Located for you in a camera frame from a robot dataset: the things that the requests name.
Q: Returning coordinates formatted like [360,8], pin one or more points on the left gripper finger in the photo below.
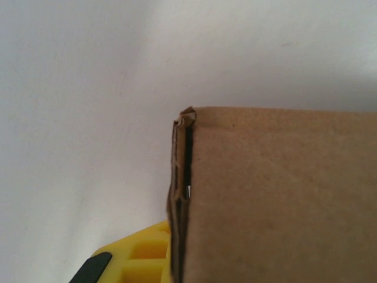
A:
[141,253]

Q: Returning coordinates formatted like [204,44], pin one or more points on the brown cardboard box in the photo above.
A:
[279,200]

